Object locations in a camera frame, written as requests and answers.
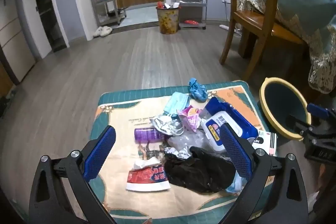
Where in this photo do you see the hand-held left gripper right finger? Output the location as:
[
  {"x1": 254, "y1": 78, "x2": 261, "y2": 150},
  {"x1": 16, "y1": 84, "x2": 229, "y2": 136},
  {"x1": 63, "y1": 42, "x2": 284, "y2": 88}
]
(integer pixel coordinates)
[{"x1": 218, "y1": 124, "x2": 309, "y2": 224}]

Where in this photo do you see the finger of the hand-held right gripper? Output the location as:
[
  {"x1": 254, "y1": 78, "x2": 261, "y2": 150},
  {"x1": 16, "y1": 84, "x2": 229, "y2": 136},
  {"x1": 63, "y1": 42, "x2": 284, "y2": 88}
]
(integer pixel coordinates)
[
  {"x1": 286, "y1": 114, "x2": 313, "y2": 136},
  {"x1": 307, "y1": 103, "x2": 331, "y2": 120}
]

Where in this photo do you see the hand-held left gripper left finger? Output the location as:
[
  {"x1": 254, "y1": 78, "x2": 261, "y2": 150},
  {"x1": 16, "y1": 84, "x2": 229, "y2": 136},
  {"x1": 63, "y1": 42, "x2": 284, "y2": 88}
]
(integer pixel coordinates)
[{"x1": 28, "y1": 125, "x2": 117, "y2": 224}]

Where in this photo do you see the teal bin with yellow rim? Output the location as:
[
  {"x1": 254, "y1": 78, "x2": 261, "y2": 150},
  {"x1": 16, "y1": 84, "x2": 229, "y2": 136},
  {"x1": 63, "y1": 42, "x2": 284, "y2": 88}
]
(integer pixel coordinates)
[{"x1": 259, "y1": 77, "x2": 313, "y2": 141}]

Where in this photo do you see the white medicine box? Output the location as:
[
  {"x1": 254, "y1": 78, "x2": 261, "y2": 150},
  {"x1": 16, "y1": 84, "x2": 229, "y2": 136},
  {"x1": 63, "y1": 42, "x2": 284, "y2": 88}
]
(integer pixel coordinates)
[{"x1": 252, "y1": 131, "x2": 278, "y2": 156}]

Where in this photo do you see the black plastic bag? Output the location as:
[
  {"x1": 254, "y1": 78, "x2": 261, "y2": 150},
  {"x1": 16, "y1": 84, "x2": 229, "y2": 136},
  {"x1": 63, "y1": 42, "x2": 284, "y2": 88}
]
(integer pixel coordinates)
[{"x1": 164, "y1": 146, "x2": 237, "y2": 193}]

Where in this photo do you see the clear plastic bag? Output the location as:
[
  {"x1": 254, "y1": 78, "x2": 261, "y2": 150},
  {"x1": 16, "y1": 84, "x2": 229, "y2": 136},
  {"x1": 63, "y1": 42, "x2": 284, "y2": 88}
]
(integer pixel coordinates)
[{"x1": 167, "y1": 130, "x2": 210, "y2": 153}]

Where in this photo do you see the silver blister pack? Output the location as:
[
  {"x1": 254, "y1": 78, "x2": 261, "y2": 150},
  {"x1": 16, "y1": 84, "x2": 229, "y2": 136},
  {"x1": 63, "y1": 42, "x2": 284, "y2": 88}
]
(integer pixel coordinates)
[{"x1": 164, "y1": 147, "x2": 190, "y2": 159}]

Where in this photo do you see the pink wrapper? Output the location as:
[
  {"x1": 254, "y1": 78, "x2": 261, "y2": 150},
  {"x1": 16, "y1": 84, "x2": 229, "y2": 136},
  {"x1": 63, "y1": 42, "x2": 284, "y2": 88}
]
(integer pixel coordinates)
[{"x1": 177, "y1": 105, "x2": 204, "y2": 132}]

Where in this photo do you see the grey white face mask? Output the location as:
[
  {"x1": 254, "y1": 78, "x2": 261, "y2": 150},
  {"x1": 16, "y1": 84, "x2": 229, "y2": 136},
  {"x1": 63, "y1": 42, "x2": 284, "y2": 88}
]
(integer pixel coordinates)
[{"x1": 150, "y1": 115, "x2": 185, "y2": 136}]

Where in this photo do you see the person's right forearm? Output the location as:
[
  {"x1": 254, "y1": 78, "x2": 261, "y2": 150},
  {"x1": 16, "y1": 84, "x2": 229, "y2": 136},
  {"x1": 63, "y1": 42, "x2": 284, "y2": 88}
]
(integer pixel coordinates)
[{"x1": 308, "y1": 162, "x2": 336, "y2": 216}]

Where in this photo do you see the blue face mask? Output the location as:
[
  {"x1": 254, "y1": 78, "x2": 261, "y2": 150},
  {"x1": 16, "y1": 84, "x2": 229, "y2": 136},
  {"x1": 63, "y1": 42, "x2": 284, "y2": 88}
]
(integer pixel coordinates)
[
  {"x1": 226, "y1": 172, "x2": 248, "y2": 194},
  {"x1": 163, "y1": 91, "x2": 190, "y2": 117}
]

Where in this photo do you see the blue wet wipes pack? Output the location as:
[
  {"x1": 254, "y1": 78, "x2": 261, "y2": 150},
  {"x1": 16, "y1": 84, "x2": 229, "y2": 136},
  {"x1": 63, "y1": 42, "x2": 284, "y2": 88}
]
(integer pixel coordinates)
[{"x1": 202, "y1": 97, "x2": 259, "y2": 153}]

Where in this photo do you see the teal and orange printed mat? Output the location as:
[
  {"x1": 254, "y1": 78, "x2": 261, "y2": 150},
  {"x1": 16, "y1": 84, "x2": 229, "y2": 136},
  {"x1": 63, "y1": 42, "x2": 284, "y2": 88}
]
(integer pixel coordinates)
[{"x1": 88, "y1": 80, "x2": 279, "y2": 224}]

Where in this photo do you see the red white tissue packet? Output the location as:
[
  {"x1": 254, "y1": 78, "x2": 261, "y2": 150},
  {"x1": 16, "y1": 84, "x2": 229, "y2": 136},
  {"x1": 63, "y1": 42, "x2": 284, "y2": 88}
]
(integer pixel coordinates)
[{"x1": 125, "y1": 156, "x2": 172, "y2": 191}]

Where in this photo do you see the crumpled blue glove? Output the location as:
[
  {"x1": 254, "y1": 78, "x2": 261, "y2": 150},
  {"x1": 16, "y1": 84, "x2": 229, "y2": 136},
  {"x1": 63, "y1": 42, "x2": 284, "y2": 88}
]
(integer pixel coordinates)
[{"x1": 188, "y1": 78, "x2": 209, "y2": 102}]

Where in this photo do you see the wooden chair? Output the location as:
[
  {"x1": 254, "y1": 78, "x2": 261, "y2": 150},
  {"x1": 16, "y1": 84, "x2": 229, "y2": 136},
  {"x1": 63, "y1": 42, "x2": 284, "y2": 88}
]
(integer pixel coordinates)
[{"x1": 219, "y1": 0, "x2": 307, "y2": 81}]

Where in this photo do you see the white power strip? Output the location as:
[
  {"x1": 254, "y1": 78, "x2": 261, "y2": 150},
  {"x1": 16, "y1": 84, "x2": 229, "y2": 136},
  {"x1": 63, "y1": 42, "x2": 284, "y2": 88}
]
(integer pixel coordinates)
[{"x1": 219, "y1": 25, "x2": 240, "y2": 33}]

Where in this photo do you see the white refrigerator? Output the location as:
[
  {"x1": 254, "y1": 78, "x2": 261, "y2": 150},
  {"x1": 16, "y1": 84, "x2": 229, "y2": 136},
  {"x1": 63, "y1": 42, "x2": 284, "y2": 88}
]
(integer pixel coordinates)
[{"x1": 0, "y1": 0, "x2": 36, "y2": 85}]

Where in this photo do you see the floral waste bin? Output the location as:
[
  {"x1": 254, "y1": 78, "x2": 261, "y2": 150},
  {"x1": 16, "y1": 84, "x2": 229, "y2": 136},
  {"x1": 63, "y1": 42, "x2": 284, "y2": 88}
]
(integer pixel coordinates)
[{"x1": 156, "y1": 5, "x2": 181, "y2": 35}]

